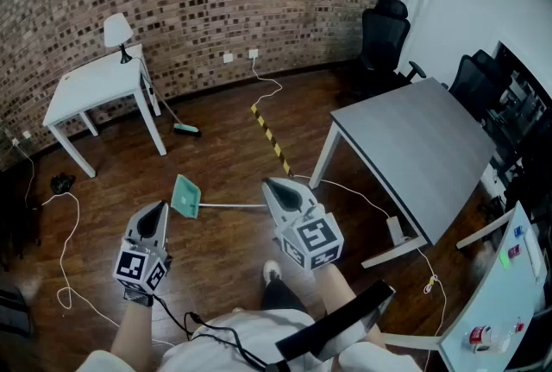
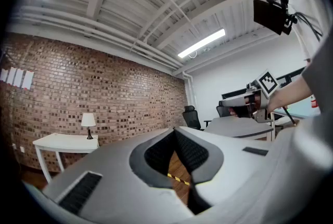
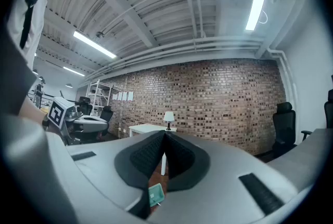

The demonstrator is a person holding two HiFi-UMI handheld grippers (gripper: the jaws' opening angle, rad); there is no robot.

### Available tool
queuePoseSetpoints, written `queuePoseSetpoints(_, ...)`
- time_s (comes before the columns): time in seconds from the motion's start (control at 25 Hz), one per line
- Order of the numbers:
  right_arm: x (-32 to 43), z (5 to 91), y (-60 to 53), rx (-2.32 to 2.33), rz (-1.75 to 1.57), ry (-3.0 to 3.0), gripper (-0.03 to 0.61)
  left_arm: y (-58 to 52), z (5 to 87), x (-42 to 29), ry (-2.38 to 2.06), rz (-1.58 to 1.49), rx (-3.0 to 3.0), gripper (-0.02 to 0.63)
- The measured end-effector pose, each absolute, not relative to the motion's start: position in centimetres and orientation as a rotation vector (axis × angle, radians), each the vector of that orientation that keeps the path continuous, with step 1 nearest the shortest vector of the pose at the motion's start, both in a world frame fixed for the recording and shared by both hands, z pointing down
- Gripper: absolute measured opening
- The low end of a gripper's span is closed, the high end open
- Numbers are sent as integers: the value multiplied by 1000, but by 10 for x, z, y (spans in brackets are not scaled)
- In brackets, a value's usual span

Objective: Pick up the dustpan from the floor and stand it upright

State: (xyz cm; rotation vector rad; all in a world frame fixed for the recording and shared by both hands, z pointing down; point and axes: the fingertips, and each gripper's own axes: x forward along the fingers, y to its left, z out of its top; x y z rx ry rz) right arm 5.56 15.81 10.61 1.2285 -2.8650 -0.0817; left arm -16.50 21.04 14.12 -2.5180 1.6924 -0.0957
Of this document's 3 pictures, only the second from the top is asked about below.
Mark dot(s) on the person's right hand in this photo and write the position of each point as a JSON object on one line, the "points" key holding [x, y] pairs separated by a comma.
{"points": [[253, 102]]}

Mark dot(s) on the white square table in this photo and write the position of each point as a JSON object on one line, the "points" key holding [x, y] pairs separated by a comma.
{"points": [[65, 143]]}

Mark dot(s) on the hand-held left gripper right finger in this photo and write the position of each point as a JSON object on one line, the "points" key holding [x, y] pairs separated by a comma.
{"points": [[234, 160]]}

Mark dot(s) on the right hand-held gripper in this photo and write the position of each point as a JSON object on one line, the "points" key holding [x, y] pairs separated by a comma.
{"points": [[268, 82]]}

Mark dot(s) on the small red item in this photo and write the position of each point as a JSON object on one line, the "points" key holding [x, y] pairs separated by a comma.
{"points": [[314, 102]]}

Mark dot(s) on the long ceiling light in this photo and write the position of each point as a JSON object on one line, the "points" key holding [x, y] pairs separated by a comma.
{"points": [[201, 43]]}

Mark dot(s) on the grey desk with white legs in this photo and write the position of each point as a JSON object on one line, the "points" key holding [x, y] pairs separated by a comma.
{"points": [[239, 126]]}

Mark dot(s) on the white table lamp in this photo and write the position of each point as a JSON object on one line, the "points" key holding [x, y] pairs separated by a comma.
{"points": [[88, 120]]}

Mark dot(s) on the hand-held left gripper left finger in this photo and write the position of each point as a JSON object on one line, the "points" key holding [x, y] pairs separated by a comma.
{"points": [[117, 165]]}

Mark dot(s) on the black chest device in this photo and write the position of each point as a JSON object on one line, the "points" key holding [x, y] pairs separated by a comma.
{"points": [[269, 16]]}

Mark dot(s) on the yellow black floor tape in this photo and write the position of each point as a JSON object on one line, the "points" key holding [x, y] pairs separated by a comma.
{"points": [[179, 179]]}

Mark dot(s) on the person's right forearm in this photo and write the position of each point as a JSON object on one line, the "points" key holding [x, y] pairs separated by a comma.
{"points": [[288, 94]]}

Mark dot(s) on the white paper sheet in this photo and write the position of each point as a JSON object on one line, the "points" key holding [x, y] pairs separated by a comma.
{"points": [[11, 76], [3, 75], [27, 80], [19, 78]]}

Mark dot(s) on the black high-back office chair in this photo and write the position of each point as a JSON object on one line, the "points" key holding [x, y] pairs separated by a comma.
{"points": [[192, 116]]}

